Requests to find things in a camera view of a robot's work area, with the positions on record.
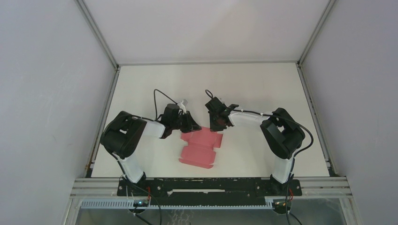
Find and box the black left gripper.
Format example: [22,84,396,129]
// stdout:
[171,111,201,134]

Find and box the pink cardboard box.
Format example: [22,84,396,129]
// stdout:
[179,127,223,169]

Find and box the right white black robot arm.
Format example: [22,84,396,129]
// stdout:
[205,97,314,195]

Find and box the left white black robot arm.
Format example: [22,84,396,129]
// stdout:
[100,103,202,195]

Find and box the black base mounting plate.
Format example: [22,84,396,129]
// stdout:
[116,177,303,207]

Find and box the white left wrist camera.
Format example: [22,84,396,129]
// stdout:
[177,99,188,114]

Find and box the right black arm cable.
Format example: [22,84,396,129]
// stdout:
[205,90,314,158]

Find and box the aluminium front frame rail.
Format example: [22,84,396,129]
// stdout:
[70,177,352,198]

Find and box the white slotted cable duct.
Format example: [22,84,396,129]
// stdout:
[80,199,274,210]

